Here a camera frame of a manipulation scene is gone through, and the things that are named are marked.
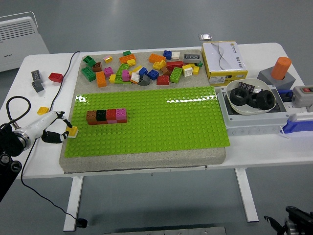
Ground long lime toy brick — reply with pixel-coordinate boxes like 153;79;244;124
169;67;183;84
115;63;130;76

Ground yellow and white toy brick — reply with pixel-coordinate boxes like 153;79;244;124
182;64;194;78

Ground flat lime toy plate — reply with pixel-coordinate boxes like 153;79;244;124
114;75;132;85

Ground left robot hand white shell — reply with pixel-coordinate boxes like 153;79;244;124
23;111;73;144

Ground white panel heater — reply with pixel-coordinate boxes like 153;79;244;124
0;11;50;73

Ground blue clamp part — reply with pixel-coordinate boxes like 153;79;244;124
278;88;294;103

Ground green toy baseplate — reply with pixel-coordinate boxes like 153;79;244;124
64;86;231;159

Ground thin black power cord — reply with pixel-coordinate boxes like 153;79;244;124
20;50;82;222

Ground long grey toy brick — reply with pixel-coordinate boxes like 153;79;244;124
183;53;201;64

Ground dark green toy brick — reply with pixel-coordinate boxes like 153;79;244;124
82;55;96;68

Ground white and yellow cardboard box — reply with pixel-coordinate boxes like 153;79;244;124
201;40;248;86

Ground grey block with hole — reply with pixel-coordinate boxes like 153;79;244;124
256;66;296;91

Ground grey switch box red button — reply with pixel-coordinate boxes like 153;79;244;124
291;85;313;110

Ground grey junction box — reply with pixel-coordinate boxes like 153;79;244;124
216;84;291;137

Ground white cable tie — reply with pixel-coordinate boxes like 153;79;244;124
279;126;291;140

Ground blue and white device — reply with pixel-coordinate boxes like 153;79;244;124
281;114;313;134

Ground large black hex nut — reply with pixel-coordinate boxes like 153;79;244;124
229;88;250;106
246;92;259;108
255;90;276;110

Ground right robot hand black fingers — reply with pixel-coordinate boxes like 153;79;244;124
263;214;287;233

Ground long orange toy brick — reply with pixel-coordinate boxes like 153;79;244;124
148;53;166;64
119;54;136;64
95;71;108;88

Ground dark purple packet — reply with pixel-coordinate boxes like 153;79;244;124
237;81;255;93

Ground grey foam mat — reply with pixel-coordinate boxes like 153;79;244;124
59;49;227;174

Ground white table leg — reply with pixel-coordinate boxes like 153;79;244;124
63;175;84;232
234;168;259;223

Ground white bowl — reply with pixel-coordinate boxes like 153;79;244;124
225;78;277;116

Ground long green toy brick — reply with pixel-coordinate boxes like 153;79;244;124
81;66;97;82

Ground grey sloped toy brick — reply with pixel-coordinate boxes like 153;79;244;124
138;74;151;86

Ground orange cylinder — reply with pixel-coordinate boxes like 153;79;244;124
270;56;292;80

